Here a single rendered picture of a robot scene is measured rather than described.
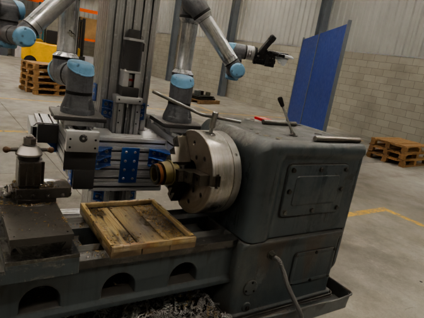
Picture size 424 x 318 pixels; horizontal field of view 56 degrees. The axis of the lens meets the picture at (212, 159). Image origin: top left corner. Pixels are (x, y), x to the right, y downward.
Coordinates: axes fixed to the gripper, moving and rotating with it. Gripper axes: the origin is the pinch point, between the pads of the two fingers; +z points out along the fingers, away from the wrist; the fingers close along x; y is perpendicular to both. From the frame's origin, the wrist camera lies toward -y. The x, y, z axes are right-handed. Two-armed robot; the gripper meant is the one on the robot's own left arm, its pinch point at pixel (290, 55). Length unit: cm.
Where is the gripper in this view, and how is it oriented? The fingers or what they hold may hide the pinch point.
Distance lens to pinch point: 228.1
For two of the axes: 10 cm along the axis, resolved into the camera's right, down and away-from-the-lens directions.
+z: 9.8, 1.3, 1.3
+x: 0.7, 3.9, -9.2
